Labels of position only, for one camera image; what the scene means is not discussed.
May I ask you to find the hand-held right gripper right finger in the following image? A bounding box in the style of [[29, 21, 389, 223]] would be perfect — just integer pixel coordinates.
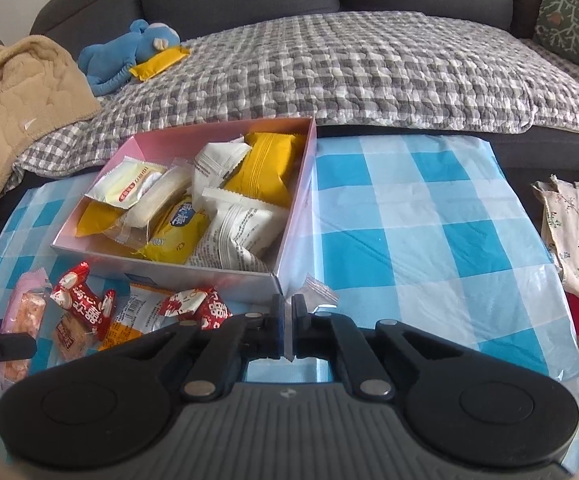
[[292, 294, 423, 401]]

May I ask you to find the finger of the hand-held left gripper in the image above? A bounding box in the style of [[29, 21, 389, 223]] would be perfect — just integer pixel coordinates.
[[0, 316, 37, 376]]

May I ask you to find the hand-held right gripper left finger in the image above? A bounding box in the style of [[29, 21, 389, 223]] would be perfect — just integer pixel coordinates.
[[134, 294, 290, 401]]

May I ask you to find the small clear snack packet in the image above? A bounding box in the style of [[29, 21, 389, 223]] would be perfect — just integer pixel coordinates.
[[284, 274, 341, 361]]

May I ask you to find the white nut snack packet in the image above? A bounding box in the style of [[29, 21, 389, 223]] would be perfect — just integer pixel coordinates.
[[186, 187, 290, 273]]

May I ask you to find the pink cardboard box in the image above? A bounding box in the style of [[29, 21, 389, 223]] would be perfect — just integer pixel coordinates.
[[50, 116, 319, 297]]

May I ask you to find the yellow packet with blue label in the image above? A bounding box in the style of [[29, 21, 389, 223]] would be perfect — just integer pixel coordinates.
[[136, 195, 212, 266]]

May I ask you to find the large yellow snack packet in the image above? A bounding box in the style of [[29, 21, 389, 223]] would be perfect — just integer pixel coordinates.
[[75, 199, 125, 238]]

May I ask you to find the yellow seamed snack packet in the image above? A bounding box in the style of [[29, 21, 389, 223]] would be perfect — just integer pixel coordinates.
[[223, 131, 307, 208]]

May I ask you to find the clear rice cracker packet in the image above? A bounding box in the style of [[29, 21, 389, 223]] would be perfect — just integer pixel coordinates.
[[106, 157, 195, 251]]

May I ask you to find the cream yellow snack packet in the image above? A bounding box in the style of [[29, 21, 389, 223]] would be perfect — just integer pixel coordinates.
[[84, 156, 167, 211]]

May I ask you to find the pink snack packet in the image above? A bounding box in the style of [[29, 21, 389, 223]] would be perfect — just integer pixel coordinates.
[[0, 269, 52, 378]]

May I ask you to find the brown red snack packet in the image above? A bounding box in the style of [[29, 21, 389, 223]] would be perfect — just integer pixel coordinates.
[[52, 310, 102, 363]]

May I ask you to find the red white candy packet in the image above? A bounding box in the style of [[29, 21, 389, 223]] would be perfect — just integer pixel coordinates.
[[50, 261, 117, 341], [162, 286, 219, 332]]

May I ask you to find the orange white snack packet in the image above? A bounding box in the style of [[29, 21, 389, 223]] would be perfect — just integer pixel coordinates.
[[98, 282, 175, 351]]

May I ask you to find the blue checked tablecloth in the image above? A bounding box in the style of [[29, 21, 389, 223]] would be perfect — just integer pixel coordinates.
[[0, 132, 579, 471]]

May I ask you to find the beige fleece blanket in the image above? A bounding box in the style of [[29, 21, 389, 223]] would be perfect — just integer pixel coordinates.
[[0, 35, 102, 246]]

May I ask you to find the grey checked quilt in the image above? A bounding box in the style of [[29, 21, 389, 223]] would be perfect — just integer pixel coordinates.
[[14, 10, 579, 181]]

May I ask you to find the flat yellow packet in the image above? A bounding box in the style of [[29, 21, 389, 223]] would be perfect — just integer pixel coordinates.
[[130, 44, 191, 82]]

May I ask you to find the blue plush toy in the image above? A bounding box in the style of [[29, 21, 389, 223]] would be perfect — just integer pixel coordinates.
[[78, 19, 182, 97]]

